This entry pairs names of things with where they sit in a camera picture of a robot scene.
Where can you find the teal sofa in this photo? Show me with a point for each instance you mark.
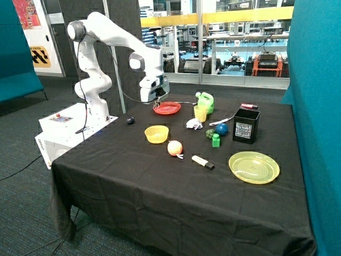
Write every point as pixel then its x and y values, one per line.
pixel 18 77

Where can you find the dark blue small ball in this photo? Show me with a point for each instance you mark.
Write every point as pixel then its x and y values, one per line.
pixel 130 120

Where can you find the green building block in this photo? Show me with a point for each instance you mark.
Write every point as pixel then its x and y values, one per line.
pixel 216 140

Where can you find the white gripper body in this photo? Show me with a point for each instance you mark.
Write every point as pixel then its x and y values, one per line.
pixel 154 87

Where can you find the black tablecloth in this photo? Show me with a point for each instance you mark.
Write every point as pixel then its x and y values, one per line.
pixel 123 181

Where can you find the black square container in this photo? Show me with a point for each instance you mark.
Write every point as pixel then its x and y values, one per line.
pixel 245 126

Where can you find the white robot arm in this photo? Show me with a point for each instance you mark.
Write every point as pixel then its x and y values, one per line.
pixel 146 58

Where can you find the orange yellow ball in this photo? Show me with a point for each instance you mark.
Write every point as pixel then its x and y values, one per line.
pixel 174 148

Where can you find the green toy pepper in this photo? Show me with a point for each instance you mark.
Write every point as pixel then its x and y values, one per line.
pixel 210 133

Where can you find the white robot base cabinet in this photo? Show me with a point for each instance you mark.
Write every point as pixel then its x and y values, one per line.
pixel 65 129

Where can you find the crumpled white paper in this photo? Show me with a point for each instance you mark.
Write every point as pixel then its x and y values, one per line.
pixel 194 124

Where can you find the teal partition panel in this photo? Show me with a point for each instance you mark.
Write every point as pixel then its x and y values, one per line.
pixel 314 92

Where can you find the pink highlighter marker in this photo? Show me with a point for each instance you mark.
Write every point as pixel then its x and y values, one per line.
pixel 248 106

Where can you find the metal spoon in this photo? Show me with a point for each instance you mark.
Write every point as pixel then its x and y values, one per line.
pixel 189 103

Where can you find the yellow plastic cup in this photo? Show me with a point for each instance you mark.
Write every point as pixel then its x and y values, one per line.
pixel 200 112

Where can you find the white black marker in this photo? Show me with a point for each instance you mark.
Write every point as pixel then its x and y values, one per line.
pixel 203 162

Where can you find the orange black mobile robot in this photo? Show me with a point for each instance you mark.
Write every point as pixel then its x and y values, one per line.
pixel 267 64

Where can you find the red plastic plate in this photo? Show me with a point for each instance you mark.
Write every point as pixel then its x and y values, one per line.
pixel 167 108

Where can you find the green plastic jug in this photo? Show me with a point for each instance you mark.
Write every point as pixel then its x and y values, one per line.
pixel 205 99

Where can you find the yellow plastic bowl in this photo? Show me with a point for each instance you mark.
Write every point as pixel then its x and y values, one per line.
pixel 151 131

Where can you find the yellow green plastic plate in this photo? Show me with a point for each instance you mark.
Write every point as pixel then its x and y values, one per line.
pixel 254 167

